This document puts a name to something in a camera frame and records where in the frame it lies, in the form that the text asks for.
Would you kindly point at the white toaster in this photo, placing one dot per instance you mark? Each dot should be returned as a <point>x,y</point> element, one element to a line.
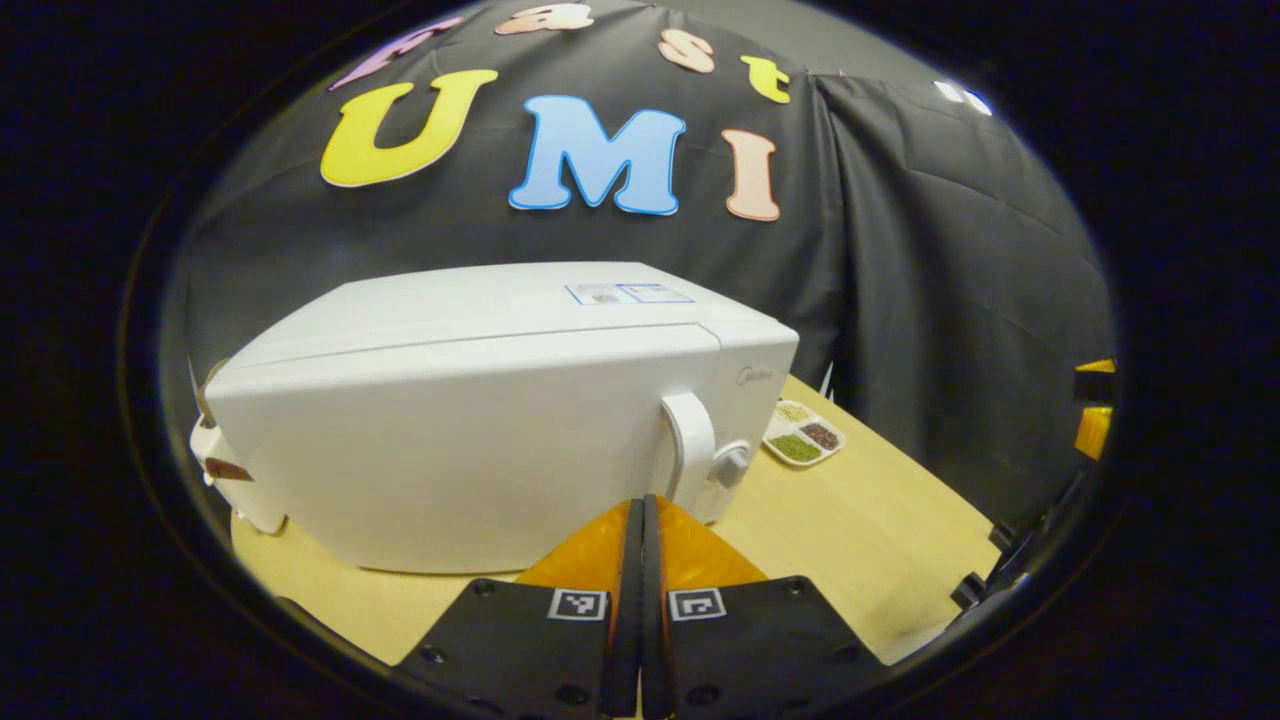
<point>255,505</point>

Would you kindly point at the white divided dish of beans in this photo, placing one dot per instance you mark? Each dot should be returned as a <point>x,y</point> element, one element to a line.
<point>800,440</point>

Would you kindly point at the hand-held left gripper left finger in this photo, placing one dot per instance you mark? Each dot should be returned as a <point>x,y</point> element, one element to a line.
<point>625,620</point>

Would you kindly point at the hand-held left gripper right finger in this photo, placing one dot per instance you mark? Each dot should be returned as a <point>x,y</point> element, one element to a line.
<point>655,620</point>

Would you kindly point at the twin ceiling light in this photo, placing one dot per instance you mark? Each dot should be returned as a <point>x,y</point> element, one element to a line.
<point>962,97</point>

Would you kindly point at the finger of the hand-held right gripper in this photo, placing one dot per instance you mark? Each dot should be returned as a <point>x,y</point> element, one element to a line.
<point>1098,365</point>
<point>1092,430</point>

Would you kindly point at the white microwave oven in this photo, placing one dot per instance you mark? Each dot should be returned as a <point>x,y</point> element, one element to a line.
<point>450,430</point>

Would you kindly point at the black backdrop cloth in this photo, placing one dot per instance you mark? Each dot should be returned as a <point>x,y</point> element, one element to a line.
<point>950,300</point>

